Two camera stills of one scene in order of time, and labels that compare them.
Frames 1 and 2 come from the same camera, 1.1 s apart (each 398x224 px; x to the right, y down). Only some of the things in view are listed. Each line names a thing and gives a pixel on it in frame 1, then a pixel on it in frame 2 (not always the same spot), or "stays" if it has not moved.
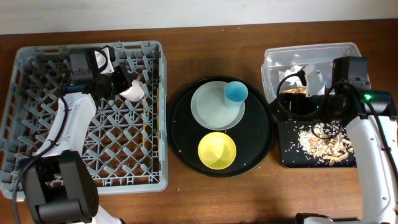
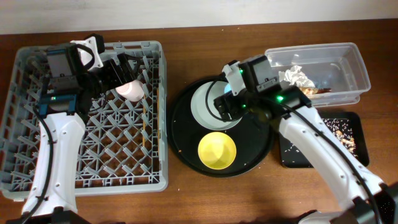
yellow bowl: (217, 150) stays
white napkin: (292, 79) stays
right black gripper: (286, 101) -> (225, 106)
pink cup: (135, 93) stays
